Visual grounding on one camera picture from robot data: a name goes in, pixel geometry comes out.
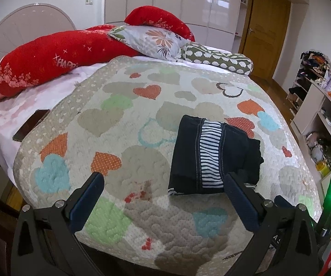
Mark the yellow container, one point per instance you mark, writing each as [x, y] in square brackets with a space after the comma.
[323, 169]

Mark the wooden door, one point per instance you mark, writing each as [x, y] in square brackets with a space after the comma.
[264, 31]

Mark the glossy white wardrobe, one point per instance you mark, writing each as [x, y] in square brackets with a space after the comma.
[171, 3]

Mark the white bed sheet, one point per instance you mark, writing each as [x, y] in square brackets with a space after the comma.
[7, 115]

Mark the grey floral pillow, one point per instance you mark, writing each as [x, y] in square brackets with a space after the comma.
[151, 40]

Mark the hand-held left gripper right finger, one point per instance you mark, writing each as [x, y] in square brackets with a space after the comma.
[241, 204]

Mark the dark smartphone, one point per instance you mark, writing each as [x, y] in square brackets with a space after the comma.
[31, 125]

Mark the white shelf unit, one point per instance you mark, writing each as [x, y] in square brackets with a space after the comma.
[312, 100]

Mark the heart patterned quilt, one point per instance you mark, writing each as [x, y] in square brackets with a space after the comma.
[110, 126]

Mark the olive spotted bolster pillow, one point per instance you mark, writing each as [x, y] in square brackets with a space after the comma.
[220, 59]

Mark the curved red pillow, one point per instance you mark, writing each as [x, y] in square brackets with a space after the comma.
[154, 17]

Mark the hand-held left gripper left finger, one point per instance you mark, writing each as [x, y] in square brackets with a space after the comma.
[87, 201]

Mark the dark pants with striped band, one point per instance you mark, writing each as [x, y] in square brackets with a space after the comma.
[188, 155]

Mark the long red pillow with lettering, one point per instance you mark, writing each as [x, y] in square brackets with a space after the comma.
[44, 60]

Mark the pale round headboard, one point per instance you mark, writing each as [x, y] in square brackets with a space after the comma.
[16, 31]

